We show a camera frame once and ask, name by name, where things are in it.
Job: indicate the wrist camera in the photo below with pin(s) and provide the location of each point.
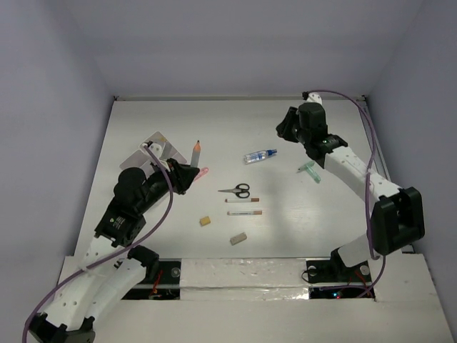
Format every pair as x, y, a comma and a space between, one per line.
312, 97
160, 149

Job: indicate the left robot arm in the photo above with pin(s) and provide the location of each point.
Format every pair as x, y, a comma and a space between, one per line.
115, 260

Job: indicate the white marker brown cap upper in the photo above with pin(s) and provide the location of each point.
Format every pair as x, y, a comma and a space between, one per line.
242, 200

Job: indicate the white compartment organizer tray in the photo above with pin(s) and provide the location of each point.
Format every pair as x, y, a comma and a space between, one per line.
139, 159

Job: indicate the small spray bottle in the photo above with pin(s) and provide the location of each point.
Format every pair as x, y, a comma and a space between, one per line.
258, 156

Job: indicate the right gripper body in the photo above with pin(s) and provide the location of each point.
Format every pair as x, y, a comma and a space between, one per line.
290, 129

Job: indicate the pencil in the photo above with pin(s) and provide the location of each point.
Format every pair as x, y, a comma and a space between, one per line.
195, 155

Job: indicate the black handled scissors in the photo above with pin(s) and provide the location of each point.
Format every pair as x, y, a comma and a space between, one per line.
242, 191

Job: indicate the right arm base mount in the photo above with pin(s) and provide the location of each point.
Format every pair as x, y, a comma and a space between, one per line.
335, 282

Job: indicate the pink highlighter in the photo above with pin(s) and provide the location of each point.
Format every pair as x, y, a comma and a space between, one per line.
202, 173

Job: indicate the aluminium rail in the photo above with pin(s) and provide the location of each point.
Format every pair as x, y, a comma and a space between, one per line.
376, 162

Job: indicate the white marker brown cap lower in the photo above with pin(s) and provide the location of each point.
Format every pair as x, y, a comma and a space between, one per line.
244, 213

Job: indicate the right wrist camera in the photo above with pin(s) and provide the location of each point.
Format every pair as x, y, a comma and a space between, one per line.
312, 97

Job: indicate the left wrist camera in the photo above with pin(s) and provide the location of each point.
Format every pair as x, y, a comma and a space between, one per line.
160, 149

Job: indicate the green plastic tool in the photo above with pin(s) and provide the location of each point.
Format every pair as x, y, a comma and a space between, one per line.
308, 168

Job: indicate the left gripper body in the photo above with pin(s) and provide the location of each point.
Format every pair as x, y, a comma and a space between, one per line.
175, 176

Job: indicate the grey eraser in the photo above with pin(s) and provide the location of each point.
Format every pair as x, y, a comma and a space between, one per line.
237, 239

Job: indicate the white marker brown cap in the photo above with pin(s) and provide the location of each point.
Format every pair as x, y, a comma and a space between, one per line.
242, 200
244, 213

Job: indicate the yellow eraser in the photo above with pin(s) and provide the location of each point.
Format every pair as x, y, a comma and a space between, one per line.
205, 221

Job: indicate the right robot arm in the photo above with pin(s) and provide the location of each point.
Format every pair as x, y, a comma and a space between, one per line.
394, 214

